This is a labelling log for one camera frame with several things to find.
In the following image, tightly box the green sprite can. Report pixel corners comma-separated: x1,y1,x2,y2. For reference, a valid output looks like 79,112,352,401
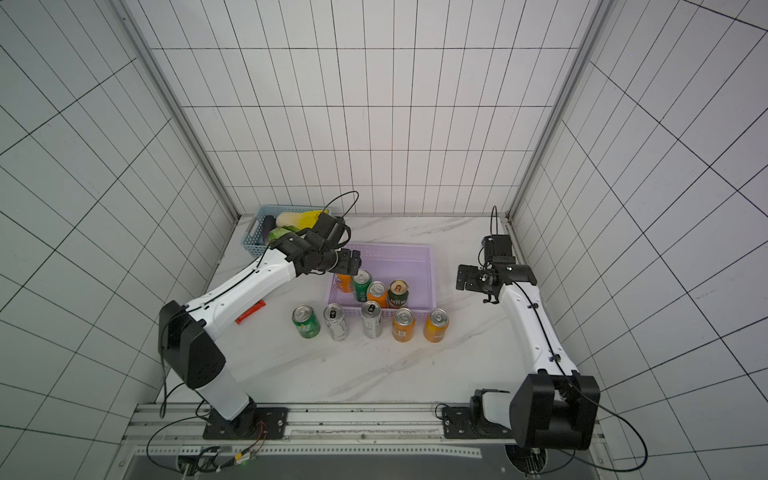
352,269,372,303
292,304,321,339

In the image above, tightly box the purple plastic basket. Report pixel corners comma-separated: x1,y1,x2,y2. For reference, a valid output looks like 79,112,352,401
320,243,437,323

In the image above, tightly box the silver slim can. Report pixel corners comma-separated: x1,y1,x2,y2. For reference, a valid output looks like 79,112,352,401
323,303,349,342
361,301,382,339

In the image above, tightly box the silver slim can back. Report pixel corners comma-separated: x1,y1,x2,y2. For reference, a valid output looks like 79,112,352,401
323,303,349,342

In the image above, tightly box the orange fanta can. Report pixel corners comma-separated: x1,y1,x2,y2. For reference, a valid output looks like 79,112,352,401
392,308,415,343
336,274,354,293
366,281,388,309
423,308,449,343

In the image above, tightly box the green brown can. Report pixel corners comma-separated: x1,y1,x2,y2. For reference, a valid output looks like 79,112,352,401
387,280,409,309

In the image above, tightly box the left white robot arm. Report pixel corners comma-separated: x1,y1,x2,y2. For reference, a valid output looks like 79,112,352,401
158,224,362,430

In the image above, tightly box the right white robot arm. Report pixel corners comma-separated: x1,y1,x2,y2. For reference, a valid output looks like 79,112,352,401
444,264,600,451

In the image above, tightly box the blue plastic basket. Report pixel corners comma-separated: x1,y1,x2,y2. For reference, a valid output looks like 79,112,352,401
241,205,320,259

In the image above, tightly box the yellow napa cabbage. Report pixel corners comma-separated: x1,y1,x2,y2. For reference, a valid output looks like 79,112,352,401
276,210,326,231

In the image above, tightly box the green lettuce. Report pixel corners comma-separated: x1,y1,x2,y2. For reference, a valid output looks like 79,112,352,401
267,225,298,244

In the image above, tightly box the dark purple eggplant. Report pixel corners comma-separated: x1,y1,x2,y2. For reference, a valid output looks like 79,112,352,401
260,215,277,245

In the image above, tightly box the red snack packet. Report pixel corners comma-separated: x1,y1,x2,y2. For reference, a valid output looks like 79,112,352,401
235,300,265,324

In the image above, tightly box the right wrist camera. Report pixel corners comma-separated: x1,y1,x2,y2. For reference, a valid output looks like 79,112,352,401
482,234,516,266

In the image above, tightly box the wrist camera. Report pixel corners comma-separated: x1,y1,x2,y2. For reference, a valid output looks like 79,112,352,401
482,234,516,266
311,211,351,250

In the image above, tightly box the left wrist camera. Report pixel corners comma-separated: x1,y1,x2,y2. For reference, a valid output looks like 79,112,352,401
311,211,351,250

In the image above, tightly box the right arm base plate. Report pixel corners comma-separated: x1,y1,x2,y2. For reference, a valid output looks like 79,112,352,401
433,389,512,440

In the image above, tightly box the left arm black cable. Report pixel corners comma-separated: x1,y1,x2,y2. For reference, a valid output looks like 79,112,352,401
140,190,360,475

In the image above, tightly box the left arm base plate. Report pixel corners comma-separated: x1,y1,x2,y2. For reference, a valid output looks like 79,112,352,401
202,405,289,441

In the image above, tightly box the aluminium mounting rail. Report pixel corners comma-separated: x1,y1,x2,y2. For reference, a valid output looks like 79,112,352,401
122,401,607,460

